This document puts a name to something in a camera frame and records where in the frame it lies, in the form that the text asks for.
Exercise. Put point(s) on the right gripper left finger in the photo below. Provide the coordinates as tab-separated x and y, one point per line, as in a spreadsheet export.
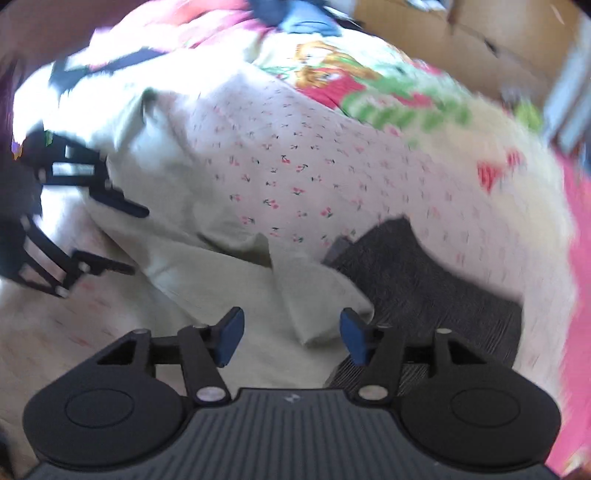
206	350

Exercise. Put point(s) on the blue clothes pile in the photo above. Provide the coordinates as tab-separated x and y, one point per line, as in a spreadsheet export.
302	17

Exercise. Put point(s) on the dark grey folded clothes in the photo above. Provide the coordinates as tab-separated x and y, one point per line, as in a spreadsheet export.
415	295

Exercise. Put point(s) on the light green pants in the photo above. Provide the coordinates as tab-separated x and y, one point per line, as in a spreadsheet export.
194	249

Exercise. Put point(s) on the cherry print bed sheet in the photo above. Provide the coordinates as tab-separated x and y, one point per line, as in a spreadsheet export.
309	139

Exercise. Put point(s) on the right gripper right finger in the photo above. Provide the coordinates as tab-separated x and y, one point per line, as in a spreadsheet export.
380	351

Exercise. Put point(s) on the wooden wardrobe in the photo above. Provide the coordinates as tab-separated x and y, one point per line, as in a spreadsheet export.
492	47

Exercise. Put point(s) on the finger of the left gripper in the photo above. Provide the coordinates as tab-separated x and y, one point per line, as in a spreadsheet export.
29	272
59	161

